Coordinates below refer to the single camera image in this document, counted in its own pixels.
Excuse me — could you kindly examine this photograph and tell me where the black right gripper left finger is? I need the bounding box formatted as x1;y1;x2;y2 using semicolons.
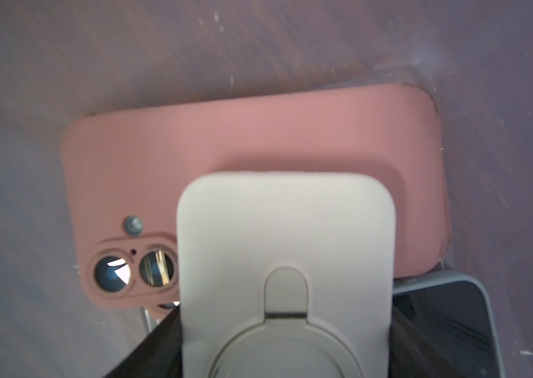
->
106;307;183;378

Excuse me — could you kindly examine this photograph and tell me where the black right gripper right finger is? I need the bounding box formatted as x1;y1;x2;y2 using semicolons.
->
388;307;464;378

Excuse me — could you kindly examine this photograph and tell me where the white phone black screen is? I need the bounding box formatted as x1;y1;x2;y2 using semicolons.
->
393;270;506;377

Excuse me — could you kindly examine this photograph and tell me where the beige cased phone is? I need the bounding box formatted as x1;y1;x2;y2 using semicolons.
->
177;173;397;377

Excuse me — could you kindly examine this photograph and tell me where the pink cased phone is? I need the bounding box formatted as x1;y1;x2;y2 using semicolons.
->
62;83;452;318

